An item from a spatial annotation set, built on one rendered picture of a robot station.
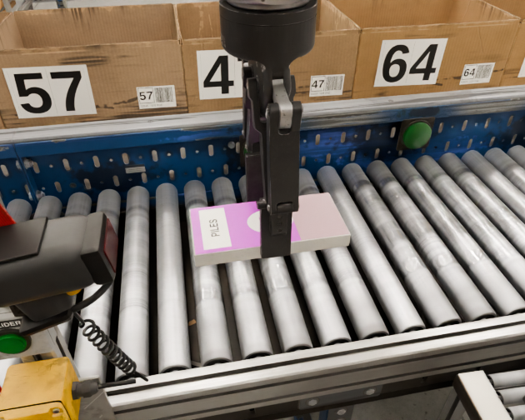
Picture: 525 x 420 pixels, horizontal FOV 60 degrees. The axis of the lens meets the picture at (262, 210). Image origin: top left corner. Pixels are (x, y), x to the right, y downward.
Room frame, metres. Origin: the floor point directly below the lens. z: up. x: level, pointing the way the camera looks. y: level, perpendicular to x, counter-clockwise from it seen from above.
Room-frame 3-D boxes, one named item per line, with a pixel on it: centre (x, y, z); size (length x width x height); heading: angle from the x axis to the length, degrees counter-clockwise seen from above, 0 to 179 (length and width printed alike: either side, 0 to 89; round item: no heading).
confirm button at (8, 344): (0.29, 0.26, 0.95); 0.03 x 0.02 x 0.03; 101
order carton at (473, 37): (1.20, -0.38, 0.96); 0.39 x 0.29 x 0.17; 101
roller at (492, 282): (0.74, -0.39, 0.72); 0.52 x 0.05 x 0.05; 11
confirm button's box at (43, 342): (0.30, 0.27, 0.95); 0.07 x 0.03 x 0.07; 101
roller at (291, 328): (0.67, -0.01, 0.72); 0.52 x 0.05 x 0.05; 11
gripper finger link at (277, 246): (0.33, -0.01, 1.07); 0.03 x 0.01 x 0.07; 101
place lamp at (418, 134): (0.98, -0.38, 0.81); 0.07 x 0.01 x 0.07; 101
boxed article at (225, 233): (0.37, 0.00, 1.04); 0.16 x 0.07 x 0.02; 101
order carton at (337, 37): (1.13, 0.00, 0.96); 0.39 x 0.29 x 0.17; 101
